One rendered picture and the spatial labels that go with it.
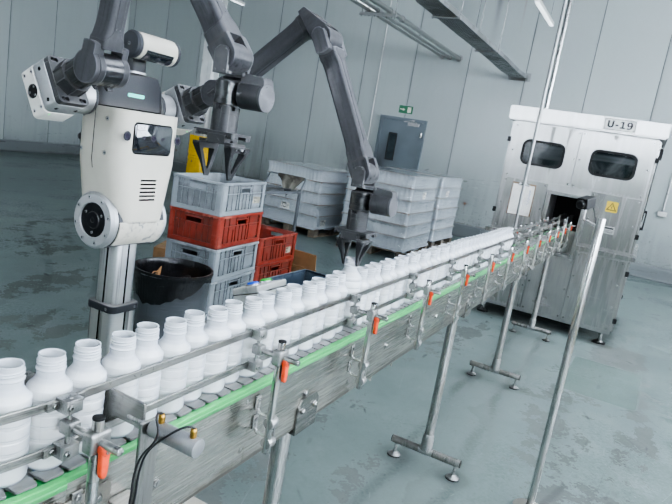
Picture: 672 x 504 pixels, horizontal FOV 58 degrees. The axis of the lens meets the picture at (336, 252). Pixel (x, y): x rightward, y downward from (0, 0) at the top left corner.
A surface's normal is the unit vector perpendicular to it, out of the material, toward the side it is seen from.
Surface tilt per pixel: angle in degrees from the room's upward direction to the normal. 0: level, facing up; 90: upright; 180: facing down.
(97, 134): 90
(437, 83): 90
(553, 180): 90
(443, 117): 90
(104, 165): 101
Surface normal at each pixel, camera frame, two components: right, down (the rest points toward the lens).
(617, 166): -0.46, 0.09
